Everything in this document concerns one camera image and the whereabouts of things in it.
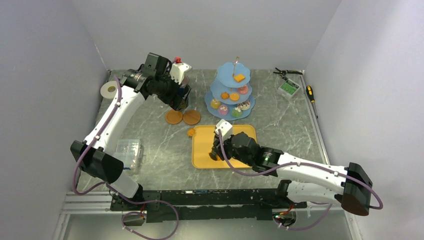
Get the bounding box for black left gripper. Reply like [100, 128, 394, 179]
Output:
[155, 70, 192, 111]

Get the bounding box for wooden coaster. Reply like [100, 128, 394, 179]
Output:
[165, 109, 183, 125]
[182, 110, 202, 126]

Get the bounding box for yellow serving tray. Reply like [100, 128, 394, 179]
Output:
[191, 124, 257, 169]

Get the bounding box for green cupcake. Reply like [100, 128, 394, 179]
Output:
[231, 107, 243, 119]

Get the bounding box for purple cupcake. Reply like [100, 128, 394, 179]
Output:
[217, 104, 229, 116]

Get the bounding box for chocolate white sprinkled donut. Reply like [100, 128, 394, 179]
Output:
[237, 100, 251, 111]

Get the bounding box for yellow cupcake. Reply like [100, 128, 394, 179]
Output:
[210, 98, 221, 110]

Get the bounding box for blue three-tier cake stand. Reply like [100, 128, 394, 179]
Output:
[204, 56, 256, 121]

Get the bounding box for round orange cookie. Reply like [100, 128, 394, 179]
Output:
[229, 92, 240, 102]

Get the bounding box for dark orange swirl cookie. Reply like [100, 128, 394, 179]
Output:
[220, 92, 230, 100]

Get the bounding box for pink cupcake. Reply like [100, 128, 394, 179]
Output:
[237, 84, 249, 95]

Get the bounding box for square cracker biscuit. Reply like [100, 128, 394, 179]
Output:
[233, 73, 246, 83]

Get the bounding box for black food tongs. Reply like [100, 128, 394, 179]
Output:
[209, 152, 221, 161]

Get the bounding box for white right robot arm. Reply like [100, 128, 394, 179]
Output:
[209, 130, 382, 216]

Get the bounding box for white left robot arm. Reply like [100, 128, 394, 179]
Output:
[70, 52, 192, 210]

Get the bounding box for white tape roll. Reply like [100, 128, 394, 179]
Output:
[100, 81, 118, 99]

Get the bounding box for clear plastic screw box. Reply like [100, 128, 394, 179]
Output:
[113, 139, 144, 175]

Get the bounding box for green white electronic box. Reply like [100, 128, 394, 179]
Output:
[277, 78, 302, 100]

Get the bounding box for black pliers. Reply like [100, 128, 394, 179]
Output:
[272, 67, 304, 77]

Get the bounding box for yellow black screwdriver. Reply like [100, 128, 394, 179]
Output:
[306, 85, 319, 119]

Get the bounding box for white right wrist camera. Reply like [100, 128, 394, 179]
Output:
[214, 119, 233, 141]

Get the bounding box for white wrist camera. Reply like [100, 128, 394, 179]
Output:
[214, 119, 233, 141]
[169, 57, 192, 87]

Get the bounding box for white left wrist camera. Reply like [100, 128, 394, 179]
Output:
[169, 57, 192, 87]

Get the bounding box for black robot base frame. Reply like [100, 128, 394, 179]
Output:
[110, 188, 291, 223]

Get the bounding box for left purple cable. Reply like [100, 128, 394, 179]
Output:
[71, 59, 180, 240]

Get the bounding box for purple cable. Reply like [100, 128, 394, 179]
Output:
[71, 59, 180, 240]
[217, 129, 384, 232]

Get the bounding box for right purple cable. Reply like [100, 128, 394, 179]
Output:
[217, 129, 384, 232]

